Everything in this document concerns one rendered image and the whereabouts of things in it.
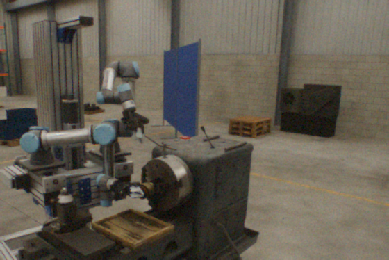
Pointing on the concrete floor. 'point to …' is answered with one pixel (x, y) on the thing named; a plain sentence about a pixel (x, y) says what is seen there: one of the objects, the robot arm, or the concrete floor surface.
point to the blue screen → (182, 89)
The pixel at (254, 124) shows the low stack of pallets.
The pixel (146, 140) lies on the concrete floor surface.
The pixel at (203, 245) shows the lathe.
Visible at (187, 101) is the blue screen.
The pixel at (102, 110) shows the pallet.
